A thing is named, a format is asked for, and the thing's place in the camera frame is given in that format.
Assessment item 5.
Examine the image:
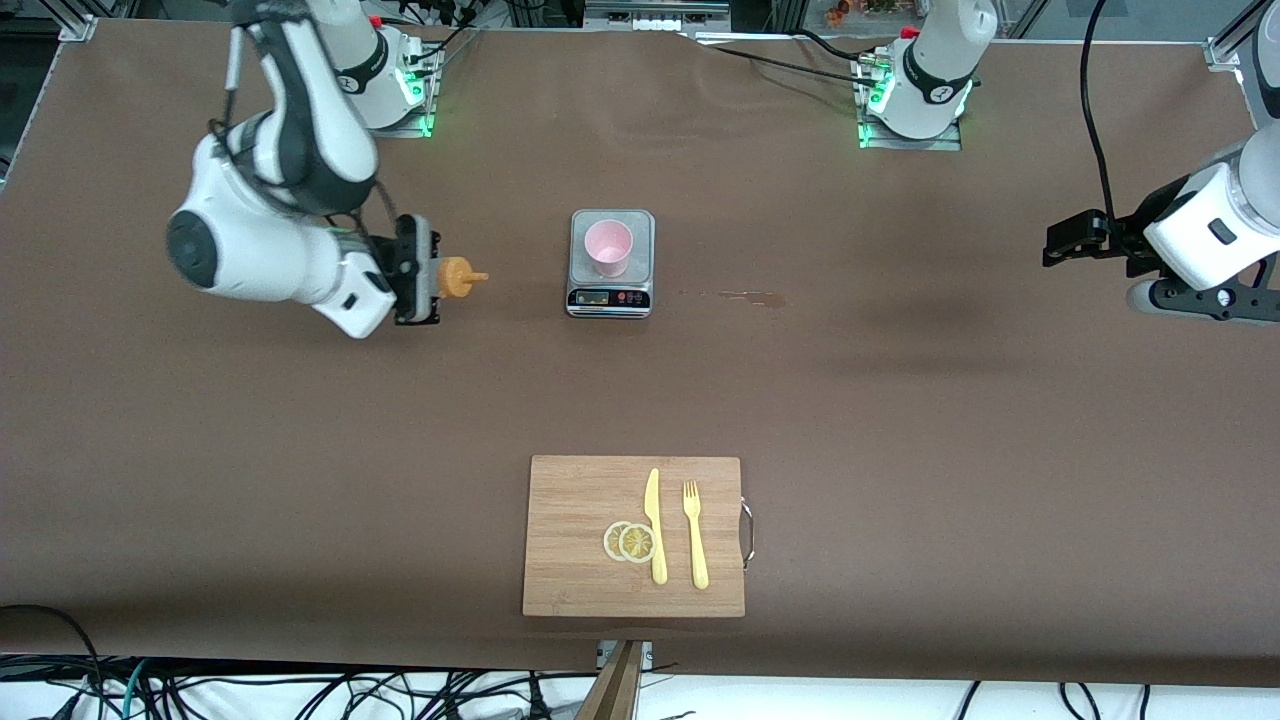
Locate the black looped floor cable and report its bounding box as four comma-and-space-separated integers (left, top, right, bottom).
0, 604, 106, 720

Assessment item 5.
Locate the wooden post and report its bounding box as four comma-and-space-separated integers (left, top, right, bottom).
578, 640, 643, 720

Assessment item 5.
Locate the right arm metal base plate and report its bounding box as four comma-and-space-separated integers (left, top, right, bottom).
330, 35, 443, 139

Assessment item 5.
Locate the yellow plastic knife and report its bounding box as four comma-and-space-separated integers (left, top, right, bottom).
643, 467, 669, 586

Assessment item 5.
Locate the bamboo cutting board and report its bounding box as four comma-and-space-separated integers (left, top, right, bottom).
522, 455, 747, 618

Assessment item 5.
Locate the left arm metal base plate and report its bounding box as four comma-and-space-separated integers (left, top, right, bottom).
858, 50, 963, 153

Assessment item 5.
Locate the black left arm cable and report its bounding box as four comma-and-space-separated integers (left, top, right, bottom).
1079, 0, 1117, 227

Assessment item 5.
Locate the brown table cover sheet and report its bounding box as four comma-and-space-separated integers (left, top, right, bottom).
0, 18, 1280, 691

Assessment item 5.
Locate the white power strip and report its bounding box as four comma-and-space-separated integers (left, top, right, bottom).
585, 0, 731, 33

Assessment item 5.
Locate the teal floor cable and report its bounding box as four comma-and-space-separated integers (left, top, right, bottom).
95, 658, 151, 720

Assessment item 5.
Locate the pink plastic cup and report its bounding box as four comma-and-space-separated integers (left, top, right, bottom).
584, 219, 635, 279

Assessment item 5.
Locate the aluminium frame profile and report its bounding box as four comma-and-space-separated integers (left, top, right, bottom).
58, 0, 101, 43
1203, 0, 1263, 73

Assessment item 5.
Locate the black base power cable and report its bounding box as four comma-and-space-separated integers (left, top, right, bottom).
690, 28, 881, 91

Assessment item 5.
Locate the yellow plastic fork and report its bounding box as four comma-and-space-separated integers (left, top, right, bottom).
682, 480, 710, 590

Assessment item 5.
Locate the translucent sauce bottle orange cap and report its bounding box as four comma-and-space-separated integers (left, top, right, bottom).
436, 256, 490, 300

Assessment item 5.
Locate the silver digital kitchen scale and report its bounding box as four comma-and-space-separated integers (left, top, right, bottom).
566, 208, 657, 319

